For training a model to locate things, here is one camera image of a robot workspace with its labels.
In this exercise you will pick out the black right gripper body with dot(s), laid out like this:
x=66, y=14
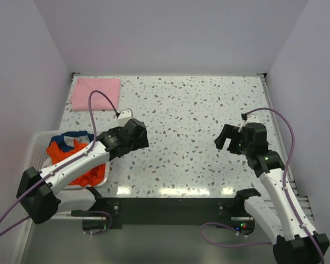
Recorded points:
x=246, y=147

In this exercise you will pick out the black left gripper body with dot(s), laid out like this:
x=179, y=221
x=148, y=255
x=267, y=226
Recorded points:
x=141, y=143

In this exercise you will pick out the orange t shirt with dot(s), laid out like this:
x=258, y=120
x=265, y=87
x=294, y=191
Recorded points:
x=86, y=165

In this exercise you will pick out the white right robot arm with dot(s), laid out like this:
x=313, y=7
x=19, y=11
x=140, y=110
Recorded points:
x=293, y=237

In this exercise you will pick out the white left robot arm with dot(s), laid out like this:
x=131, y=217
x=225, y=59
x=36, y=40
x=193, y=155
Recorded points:
x=40, y=192

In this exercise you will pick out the folded pink t shirt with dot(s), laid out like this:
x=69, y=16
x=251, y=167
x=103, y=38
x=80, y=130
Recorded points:
x=84, y=86

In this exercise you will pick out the navy blue t shirt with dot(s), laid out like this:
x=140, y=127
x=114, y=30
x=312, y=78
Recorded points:
x=65, y=141

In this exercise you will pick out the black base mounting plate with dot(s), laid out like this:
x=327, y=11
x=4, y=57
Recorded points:
x=184, y=211

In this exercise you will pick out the white plastic laundry basket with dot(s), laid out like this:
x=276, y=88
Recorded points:
x=37, y=156

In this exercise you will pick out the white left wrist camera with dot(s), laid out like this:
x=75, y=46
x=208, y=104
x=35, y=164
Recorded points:
x=124, y=117

